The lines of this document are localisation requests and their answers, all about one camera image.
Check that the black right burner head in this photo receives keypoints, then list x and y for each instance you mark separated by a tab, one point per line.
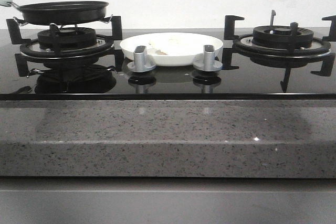
279	37

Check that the black glass gas cooktop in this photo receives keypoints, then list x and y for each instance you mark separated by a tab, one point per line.
107	78

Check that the black left burner head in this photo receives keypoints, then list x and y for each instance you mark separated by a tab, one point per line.
69	38

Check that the silver left stove knob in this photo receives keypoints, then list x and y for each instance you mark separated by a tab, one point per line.
142	61

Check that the black frying pan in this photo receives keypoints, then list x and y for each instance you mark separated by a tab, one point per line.
60	13

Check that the white round plate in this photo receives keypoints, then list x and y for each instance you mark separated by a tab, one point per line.
195	44

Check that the fried egg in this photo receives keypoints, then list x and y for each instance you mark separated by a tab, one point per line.
168	46

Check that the black right burner grate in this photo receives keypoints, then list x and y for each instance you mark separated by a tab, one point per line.
288	58

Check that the silver stove knob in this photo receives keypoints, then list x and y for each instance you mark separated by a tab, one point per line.
142	61
208	63

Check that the silver right stove knob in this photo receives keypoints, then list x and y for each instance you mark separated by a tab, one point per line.
208	63

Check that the black burner head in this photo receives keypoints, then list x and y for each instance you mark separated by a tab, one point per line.
69	38
279	37

